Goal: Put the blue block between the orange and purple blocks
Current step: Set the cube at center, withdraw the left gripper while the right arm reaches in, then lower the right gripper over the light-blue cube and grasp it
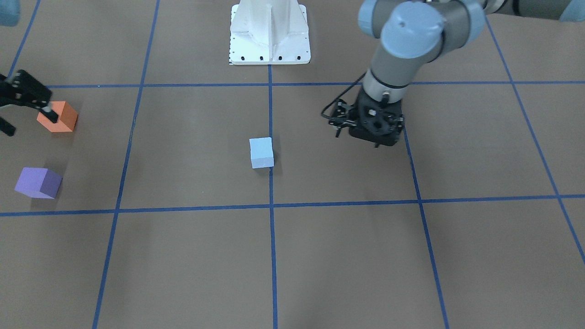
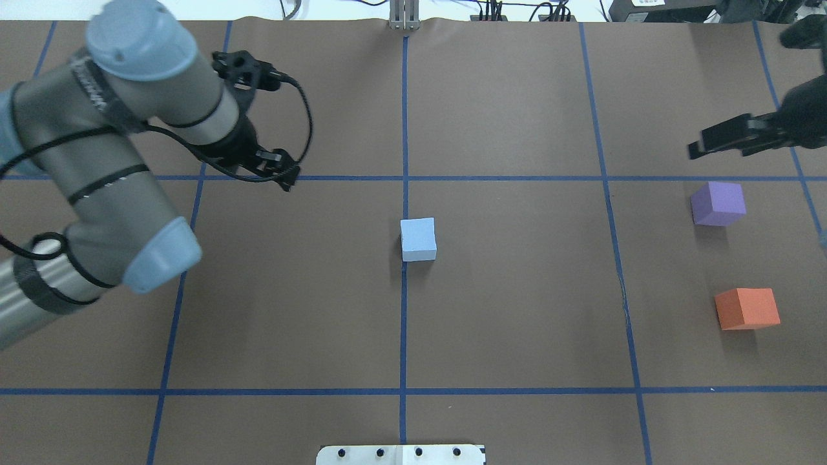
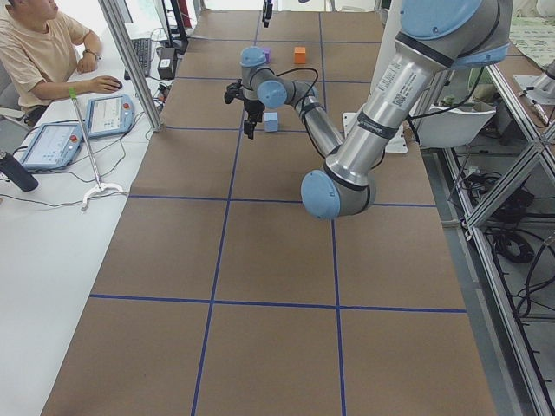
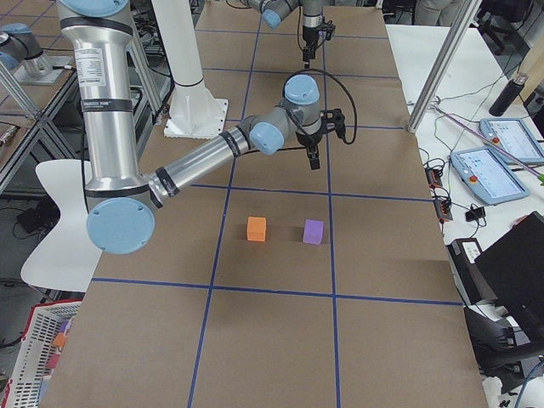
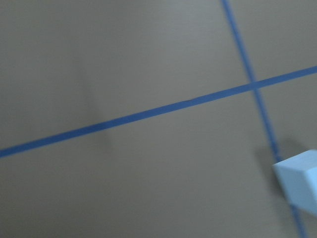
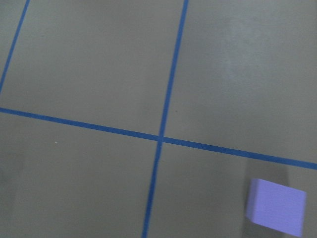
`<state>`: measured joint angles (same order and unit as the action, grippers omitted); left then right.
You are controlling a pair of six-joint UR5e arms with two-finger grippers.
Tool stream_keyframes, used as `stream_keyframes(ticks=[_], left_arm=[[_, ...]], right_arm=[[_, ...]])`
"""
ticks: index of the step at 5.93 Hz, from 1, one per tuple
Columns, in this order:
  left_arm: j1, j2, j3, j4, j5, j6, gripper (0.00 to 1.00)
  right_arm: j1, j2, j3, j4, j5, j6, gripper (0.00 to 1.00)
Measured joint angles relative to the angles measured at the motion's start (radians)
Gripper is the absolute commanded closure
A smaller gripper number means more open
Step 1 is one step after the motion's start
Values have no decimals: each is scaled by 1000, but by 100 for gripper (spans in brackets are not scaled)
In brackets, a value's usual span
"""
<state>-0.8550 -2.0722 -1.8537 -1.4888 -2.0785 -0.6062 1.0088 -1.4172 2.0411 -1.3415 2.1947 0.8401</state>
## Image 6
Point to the purple foam block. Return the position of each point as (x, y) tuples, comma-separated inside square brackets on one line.
[(276, 206)]

